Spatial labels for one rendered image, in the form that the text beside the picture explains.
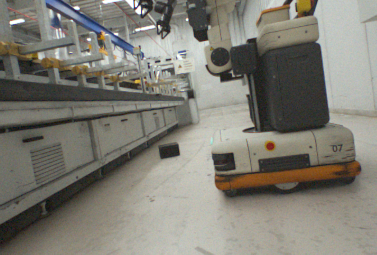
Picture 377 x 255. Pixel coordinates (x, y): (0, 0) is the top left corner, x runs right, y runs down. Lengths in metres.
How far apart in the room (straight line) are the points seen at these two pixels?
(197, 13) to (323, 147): 0.92
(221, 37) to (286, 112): 0.53
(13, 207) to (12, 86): 0.59
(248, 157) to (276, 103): 0.29
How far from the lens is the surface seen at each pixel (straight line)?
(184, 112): 5.87
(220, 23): 1.43
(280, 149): 1.18
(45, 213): 1.64
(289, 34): 1.24
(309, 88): 1.24
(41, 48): 1.19
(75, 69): 1.61
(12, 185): 1.48
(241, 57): 1.25
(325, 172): 1.26
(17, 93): 1.16
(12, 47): 1.24
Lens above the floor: 0.49
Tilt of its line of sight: 3 degrees down
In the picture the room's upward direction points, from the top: 9 degrees counter-clockwise
